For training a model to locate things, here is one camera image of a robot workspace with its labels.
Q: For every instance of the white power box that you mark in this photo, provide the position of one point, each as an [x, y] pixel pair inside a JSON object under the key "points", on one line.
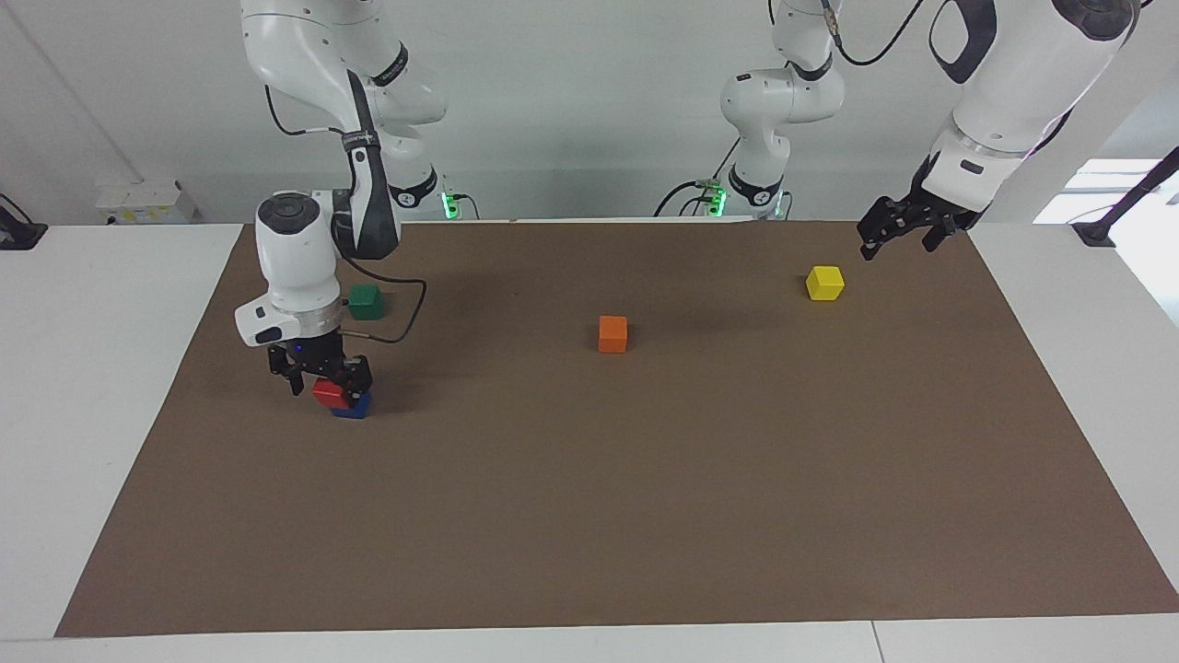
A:
{"points": [[147, 203]]}

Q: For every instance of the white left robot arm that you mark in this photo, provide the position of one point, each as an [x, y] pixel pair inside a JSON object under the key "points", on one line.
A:
{"points": [[1022, 64]]}

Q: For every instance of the green wooden block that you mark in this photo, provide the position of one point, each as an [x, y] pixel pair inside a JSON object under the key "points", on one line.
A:
{"points": [[368, 302]]}

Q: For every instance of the red wooden block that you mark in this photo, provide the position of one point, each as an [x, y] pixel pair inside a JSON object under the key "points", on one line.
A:
{"points": [[328, 394]]}

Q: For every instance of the orange wooden block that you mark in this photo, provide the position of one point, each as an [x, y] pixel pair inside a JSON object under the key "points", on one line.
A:
{"points": [[612, 334]]}

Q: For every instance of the black angled stand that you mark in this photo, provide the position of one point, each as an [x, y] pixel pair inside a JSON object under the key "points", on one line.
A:
{"points": [[1096, 230]]}

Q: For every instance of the blue wooden block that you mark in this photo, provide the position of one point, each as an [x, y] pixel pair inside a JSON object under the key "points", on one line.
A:
{"points": [[355, 413]]}

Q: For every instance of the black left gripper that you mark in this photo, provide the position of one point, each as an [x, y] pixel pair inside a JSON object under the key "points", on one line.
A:
{"points": [[912, 216]]}

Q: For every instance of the brown table mat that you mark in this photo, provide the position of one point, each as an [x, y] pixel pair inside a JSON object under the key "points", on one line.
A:
{"points": [[589, 506]]}

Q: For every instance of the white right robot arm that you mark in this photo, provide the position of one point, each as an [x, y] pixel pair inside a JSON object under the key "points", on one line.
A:
{"points": [[290, 249]]}

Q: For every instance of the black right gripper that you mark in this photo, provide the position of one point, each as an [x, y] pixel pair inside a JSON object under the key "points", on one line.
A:
{"points": [[313, 357]]}

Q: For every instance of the yellow wooden block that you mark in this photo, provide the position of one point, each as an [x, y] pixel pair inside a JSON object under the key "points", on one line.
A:
{"points": [[824, 284]]}

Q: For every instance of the black clamp mount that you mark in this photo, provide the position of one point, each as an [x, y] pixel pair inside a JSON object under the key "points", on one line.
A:
{"points": [[18, 235]]}

